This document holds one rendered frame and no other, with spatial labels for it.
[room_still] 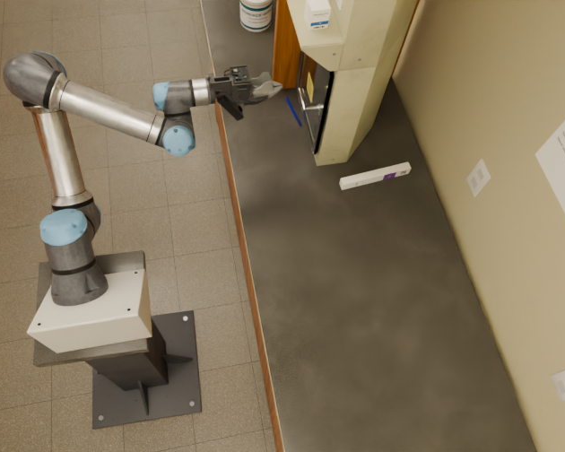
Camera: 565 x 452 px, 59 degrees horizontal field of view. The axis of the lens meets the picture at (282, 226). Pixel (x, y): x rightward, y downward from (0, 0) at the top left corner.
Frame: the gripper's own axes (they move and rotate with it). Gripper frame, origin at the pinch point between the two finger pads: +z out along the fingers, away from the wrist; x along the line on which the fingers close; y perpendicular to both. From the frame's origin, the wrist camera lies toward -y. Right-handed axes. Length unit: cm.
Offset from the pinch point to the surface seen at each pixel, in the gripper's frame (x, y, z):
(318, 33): -0.7, 19.8, 9.6
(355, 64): -4.9, 11.8, 20.0
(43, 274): -31, -37, -78
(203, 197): 44, -131, -26
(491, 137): -25, -2, 58
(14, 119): 114, -131, -127
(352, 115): -5.0, -10.4, 23.6
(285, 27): 32.1, -7.2, 9.5
